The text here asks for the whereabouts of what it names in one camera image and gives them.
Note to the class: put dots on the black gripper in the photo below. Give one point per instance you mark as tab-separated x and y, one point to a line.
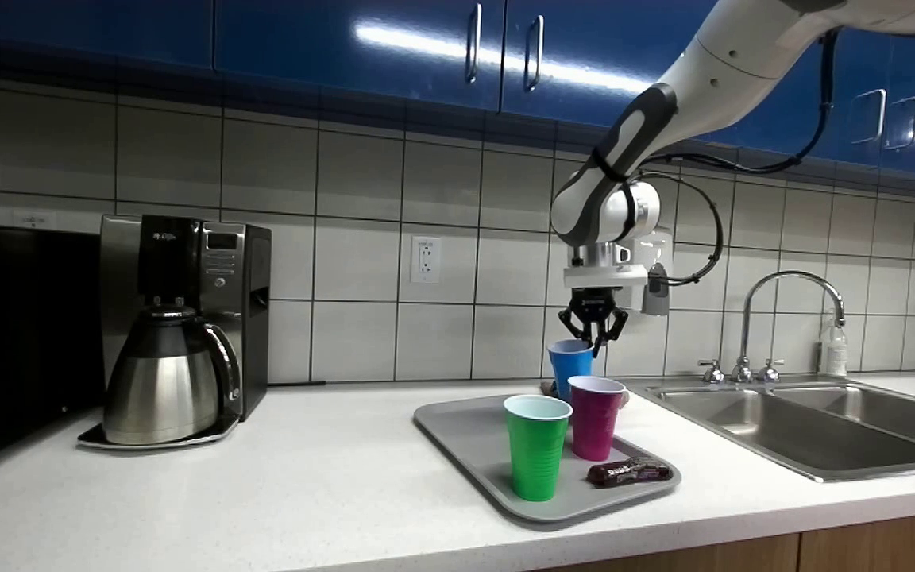
596	315

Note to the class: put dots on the blue plastic cup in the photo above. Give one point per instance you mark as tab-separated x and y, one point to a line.
570	359

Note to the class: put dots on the magenta plastic cup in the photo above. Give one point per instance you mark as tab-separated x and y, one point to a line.
596	409

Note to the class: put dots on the green plastic cup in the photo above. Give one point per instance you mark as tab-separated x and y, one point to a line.
536	444

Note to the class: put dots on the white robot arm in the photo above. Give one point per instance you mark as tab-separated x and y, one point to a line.
739	57

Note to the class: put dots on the grey plastic tray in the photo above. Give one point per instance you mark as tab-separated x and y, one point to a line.
474	441

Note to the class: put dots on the dark candy bar wrapper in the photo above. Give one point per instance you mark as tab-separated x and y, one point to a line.
628	471

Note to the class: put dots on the clear soap bottle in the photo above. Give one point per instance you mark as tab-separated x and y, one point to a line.
832	351

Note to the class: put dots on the stainless steel sink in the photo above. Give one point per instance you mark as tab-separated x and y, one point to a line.
823	431

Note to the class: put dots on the blue upper cabinets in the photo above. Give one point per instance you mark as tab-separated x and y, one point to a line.
568	61

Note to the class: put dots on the wooden base cabinet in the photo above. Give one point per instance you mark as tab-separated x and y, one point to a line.
856	549

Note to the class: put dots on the steel coffee maker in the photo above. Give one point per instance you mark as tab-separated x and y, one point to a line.
186	320

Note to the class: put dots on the black microwave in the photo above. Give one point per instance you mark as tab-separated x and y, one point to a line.
48	329

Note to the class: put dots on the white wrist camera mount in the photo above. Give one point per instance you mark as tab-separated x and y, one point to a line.
609	283

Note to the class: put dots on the white wall outlet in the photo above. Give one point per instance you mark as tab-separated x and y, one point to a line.
424	259

